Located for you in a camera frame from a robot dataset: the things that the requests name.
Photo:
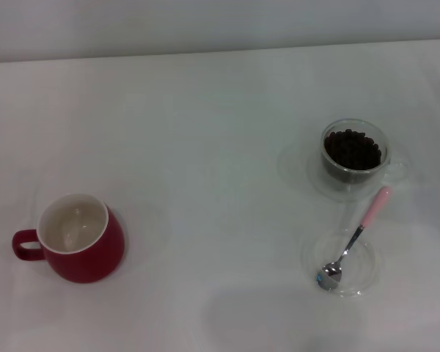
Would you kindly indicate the coffee beans pile in glass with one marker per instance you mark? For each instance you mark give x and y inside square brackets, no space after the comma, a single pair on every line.
[352,150]

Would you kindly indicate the clear glass cup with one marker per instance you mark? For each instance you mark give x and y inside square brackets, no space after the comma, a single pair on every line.
[352,175]

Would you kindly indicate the red ceramic mug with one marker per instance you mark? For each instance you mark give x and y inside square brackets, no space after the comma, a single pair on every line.
[88,256]

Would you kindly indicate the clear glass saucer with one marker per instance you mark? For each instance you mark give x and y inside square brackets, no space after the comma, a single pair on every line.
[366,192]

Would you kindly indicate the small clear glass dish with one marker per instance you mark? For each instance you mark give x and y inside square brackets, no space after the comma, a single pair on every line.
[363,267]

